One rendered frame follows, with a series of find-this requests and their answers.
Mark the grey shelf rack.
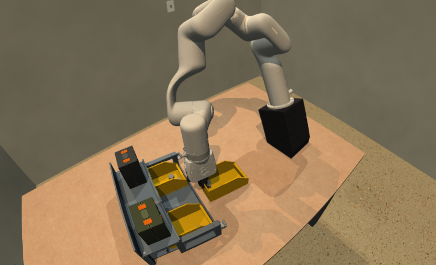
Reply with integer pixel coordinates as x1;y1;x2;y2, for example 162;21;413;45
109;151;227;265

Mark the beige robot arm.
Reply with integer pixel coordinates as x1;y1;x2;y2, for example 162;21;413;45
167;0;294;161

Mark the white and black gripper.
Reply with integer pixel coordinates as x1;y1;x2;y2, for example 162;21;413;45
184;148;217;188

